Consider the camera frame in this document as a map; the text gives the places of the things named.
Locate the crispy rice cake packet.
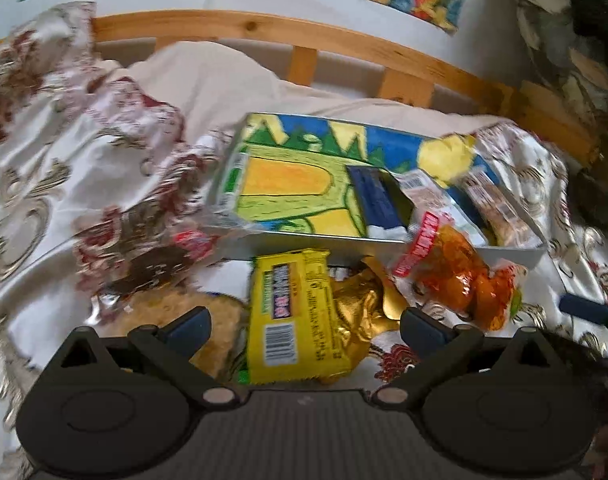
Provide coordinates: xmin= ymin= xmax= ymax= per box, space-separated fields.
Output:
xmin=99 ymin=287 xmax=249 ymax=379

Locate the grey tray with dinosaur drawing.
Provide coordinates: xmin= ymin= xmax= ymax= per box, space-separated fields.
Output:
xmin=205 ymin=112 xmax=548 ymax=271

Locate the green corn sausage packet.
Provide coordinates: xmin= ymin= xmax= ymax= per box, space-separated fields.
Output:
xmin=221 ymin=151 xmax=249 ymax=210

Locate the yellow snack packet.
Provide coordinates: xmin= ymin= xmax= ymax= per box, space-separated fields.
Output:
xmin=246 ymin=249 xmax=351 ymax=385

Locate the white pink green snack packet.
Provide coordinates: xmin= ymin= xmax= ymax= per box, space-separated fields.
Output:
xmin=394 ymin=169 xmax=488 ymax=247

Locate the floral satin bedspread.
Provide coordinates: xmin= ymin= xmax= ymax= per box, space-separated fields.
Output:
xmin=0 ymin=2 xmax=608 ymax=479

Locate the wooden bed frame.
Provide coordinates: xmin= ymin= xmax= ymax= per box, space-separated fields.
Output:
xmin=91 ymin=10 xmax=600 ymax=166

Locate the dark clothes pile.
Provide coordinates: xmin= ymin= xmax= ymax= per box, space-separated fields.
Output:
xmin=515 ymin=0 xmax=608 ymax=231

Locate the orange jelly snack bag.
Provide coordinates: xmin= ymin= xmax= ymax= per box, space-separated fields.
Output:
xmin=391 ymin=210 xmax=527 ymax=332

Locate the gold foil snack packet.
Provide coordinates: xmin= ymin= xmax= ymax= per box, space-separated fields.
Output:
xmin=330 ymin=256 xmax=408 ymax=366

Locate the clear puffed rice bar packet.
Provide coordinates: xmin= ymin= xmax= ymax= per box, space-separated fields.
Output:
xmin=458 ymin=167 xmax=540 ymax=249

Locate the dark date snack packet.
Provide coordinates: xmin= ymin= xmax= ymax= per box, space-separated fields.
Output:
xmin=86 ymin=230 xmax=221 ymax=326

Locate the cream blanket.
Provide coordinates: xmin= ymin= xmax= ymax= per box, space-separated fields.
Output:
xmin=118 ymin=42 xmax=502 ymax=144

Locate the blue white wafer packet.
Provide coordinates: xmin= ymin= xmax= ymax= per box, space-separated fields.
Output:
xmin=346 ymin=165 xmax=413 ymax=240

